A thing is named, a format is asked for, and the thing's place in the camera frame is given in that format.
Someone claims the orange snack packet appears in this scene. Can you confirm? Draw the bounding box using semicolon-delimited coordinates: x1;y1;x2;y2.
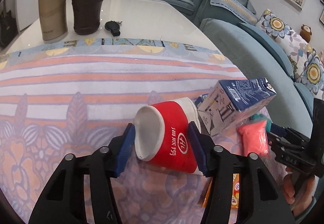
201;172;240;209

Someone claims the pink foam packet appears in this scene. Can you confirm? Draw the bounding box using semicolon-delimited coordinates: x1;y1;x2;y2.
237;120;269;156

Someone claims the blue milk carton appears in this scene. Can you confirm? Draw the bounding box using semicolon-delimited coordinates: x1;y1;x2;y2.
195;78;277;136

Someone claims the red paper cup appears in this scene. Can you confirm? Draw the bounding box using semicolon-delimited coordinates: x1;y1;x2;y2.
134;97;201;175

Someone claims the person's right hand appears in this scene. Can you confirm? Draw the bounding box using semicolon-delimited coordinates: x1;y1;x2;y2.
282;167;317;216

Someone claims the teal seat cushion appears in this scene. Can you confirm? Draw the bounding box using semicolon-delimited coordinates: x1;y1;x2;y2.
237;23;295;80
294;82;314;119

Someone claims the floral sofa cushion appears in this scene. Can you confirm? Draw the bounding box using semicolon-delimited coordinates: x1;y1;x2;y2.
256;9;323;99

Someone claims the teal fabric sofa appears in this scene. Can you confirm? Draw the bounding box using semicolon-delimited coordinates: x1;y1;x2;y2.
161;0;313;136

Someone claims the pink floral table cloth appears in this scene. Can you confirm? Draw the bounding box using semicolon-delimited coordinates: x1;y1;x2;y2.
1;40;245;222

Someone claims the brown monkey plush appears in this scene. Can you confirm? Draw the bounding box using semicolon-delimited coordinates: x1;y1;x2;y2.
299;25;312;43

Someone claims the striped armrest cover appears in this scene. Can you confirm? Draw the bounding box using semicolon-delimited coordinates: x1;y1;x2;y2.
184;0;259;26

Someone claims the black acoustic guitar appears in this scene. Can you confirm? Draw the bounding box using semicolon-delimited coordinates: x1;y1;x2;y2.
0;0;18;49

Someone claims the black car key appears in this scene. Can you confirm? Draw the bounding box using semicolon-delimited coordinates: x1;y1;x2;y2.
104;21;123;37

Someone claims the dark brown cup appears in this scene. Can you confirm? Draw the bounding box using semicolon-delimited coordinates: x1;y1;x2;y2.
71;0;103;35

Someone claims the white coffee table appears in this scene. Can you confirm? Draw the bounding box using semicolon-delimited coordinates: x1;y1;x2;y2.
5;0;221;57

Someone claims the gold thermos bottle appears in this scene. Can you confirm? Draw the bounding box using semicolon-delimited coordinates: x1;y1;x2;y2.
38;0;68;43

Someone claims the tall black picture frame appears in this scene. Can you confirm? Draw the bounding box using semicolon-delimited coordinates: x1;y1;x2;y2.
319;10;324;25

